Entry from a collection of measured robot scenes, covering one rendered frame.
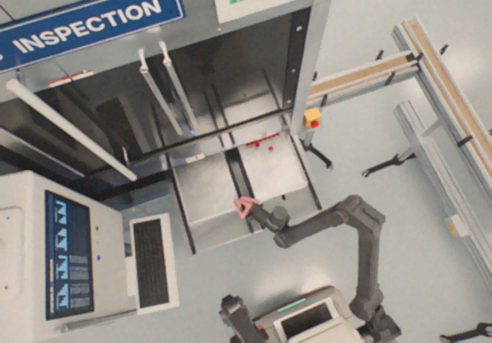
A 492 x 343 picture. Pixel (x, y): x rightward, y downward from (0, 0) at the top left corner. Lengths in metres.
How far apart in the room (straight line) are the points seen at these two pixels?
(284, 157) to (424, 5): 2.26
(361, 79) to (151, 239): 1.31
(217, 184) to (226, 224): 0.20
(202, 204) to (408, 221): 1.58
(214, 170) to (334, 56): 1.74
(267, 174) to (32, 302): 1.09
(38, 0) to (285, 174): 1.28
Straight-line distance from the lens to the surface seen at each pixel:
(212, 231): 1.74
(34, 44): 0.92
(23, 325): 1.23
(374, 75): 1.97
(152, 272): 1.83
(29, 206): 1.27
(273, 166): 1.79
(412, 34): 2.17
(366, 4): 3.56
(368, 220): 1.10
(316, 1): 1.05
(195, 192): 1.78
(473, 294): 2.92
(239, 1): 0.91
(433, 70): 2.09
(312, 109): 1.75
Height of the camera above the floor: 2.59
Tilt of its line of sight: 72 degrees down
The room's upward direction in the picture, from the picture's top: 8 degrees counter-clockwise
